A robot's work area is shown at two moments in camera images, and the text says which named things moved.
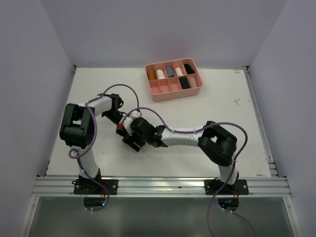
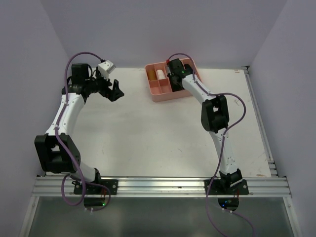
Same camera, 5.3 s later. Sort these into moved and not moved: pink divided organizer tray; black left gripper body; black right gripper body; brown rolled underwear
Moved: black right gripper body; black left gripper body
Not moved: pink divided organizer tray; brown rolled underwear
